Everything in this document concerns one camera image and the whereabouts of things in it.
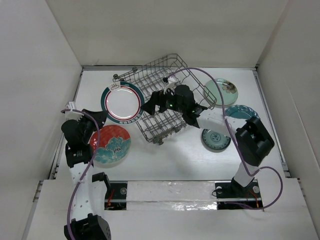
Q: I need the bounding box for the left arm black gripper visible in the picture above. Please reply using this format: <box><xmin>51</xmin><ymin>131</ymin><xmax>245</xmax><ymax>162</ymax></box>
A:
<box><xmin>75</xmin><ymin>109</ymin><xmax>108</xmax><ymax>144</ymax></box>

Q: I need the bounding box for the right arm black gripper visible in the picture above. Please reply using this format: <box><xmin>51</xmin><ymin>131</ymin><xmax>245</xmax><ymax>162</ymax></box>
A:
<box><xmin>140</xmin><ymin>86</ymin><xmax>186</xmax><ymax>116</ymax></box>

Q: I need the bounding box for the red teal floral plate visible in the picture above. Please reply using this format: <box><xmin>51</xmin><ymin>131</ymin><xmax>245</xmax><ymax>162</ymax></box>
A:
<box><xmin>89</xmin><ymin>125</ymin><xmax>131</xmax><ymax>168</ymax></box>

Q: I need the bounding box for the white green rimmed plate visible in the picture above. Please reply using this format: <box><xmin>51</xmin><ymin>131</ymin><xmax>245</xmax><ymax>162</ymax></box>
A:
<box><xmin>100</xmin><ymin>81</ymin><xmax>145</xmax><ymax>125</ymax></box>

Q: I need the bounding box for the small blue patterned plate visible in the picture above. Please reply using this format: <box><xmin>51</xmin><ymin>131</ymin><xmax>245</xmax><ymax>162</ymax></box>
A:
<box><xmin>201</xmin><ymin>129</ymin><xmax>231</xmax><ymax>151</ymax></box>

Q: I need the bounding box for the light green floral plate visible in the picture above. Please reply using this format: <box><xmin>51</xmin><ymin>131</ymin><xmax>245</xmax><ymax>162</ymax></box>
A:
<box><xmin>204</xmin><ymin>78</ymin><xmax>239</xmax><ymax>106</ymax></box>

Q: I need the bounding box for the dark teal scalloped plate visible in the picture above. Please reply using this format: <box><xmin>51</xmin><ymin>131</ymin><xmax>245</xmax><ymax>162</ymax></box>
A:
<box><xmin>224</xmin><ymin>104</ymin><xmax>260</xmax><ymax>120</ymax></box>

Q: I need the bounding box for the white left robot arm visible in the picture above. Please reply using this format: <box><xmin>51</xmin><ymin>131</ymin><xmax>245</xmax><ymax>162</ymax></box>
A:
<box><xmin>61</xmin><ymin>109</ymin><xmax>112</xmax><ymax>240</ymax></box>

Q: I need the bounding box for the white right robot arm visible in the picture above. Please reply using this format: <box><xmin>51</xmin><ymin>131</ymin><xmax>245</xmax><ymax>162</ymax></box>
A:
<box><xmin>101</xmin><ymin>82</ymin><xmax>275</xmax><ymax>197</ymax></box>

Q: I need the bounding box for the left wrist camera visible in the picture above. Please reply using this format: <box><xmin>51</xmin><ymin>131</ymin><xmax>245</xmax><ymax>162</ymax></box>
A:
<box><xmin>60</xmin><ymin>101</ymin><xmax>82</xmax><ymax>121</ymax></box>

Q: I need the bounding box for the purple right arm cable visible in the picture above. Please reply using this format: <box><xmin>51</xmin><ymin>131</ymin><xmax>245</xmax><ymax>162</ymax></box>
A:
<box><xmin>164</xmin><ymin>67</ymin><xmax>285</xmax><ymax>210</ymax></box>

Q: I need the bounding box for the grey wire dish rack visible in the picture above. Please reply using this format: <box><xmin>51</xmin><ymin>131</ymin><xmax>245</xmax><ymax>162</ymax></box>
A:
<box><xmin>112</xmin><ymin>53</ymin><xmax>217</xmax><ymax>145</ymax></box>

